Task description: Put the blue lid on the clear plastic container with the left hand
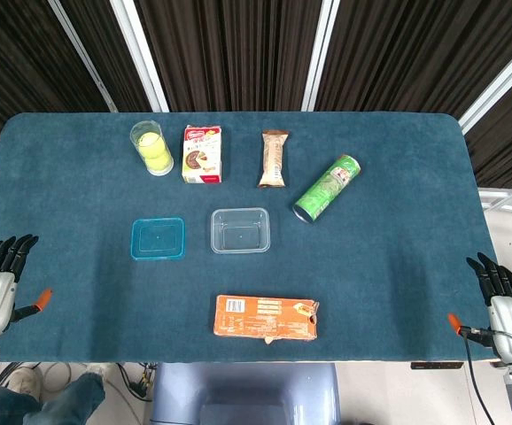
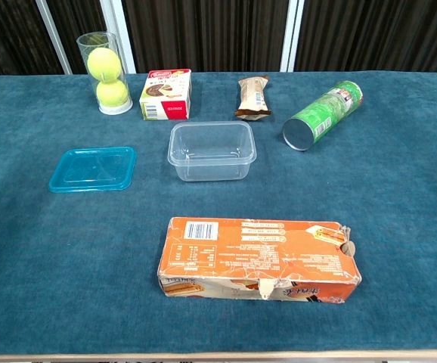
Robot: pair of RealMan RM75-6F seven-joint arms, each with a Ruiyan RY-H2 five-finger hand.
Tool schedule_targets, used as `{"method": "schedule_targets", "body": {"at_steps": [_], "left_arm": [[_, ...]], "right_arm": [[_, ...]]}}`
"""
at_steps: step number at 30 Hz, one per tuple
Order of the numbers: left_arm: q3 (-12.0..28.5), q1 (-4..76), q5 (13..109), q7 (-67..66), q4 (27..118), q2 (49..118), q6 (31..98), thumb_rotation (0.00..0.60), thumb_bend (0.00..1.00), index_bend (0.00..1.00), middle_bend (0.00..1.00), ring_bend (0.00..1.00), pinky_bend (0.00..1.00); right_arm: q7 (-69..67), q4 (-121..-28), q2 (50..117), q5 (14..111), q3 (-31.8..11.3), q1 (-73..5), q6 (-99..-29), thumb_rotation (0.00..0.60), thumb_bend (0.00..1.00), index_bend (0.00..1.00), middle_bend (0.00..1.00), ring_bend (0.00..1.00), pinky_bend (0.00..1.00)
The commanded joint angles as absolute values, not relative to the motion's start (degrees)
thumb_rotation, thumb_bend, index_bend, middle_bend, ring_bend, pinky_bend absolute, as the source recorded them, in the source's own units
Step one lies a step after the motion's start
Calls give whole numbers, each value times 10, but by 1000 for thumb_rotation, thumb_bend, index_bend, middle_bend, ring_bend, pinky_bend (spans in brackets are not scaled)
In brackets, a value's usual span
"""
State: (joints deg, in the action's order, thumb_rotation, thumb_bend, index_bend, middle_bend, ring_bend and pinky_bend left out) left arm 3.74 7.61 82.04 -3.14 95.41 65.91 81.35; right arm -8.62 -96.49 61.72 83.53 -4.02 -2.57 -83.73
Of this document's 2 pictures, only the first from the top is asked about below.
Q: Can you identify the orange cardboard biscuit box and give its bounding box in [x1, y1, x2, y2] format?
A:
[213, 294, 321, 345]

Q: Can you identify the thin grey frame post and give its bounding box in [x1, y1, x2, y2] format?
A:
[47, 0, 119, 112]

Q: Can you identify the person's beige shoe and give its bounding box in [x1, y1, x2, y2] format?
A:
[5, 367, 44, 398]

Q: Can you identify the brown snack bar wrapper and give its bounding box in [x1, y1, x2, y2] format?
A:
[258, 129, 290, 189]

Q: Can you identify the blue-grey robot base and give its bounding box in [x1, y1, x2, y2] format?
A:
[149, 362, 341, 425]

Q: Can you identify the floor cable bundle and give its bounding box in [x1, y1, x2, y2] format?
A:
[38, 361, 156, 403]

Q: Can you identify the yellow tennis ball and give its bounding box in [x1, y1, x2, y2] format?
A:
[136, 131, 166, 159]
[144, 150, 173, 174]

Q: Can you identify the black table control panel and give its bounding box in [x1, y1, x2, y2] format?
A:
[410, 361, 464, 370]

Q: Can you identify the white metal rack frame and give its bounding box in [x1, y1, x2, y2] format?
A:
[478, 175, 512, 218]

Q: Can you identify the clear tennis ball tube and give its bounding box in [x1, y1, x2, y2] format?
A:
[129, 120, 175, 177]

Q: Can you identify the black right hand cable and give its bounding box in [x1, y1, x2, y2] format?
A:
[462, 326, 500, 425]

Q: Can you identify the clear plastic container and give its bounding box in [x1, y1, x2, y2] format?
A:
[210, 207, 271, 255]

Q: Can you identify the blue container lid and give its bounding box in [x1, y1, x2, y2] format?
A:
[130, 216, 187, 261]

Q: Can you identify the dark brown pleated curtain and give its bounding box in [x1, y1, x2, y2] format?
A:
[0, 0, 512, 189]

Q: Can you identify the white frame post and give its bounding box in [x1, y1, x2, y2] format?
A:
[458, 38, 512, 134]
[109, 0, 170, 112]
[301, 0, 346, 112]

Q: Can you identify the white red cake box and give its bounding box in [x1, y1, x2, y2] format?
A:
[181, 124, 223, 185]

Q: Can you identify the green chips can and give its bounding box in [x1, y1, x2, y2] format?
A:
[292, 153, 362, 225]

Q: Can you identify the person's leg in jeans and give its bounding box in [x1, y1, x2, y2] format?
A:
[0, 371, 106, 425]

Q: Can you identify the teal table cloth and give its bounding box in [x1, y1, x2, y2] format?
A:
[0, 112, 500, 365]

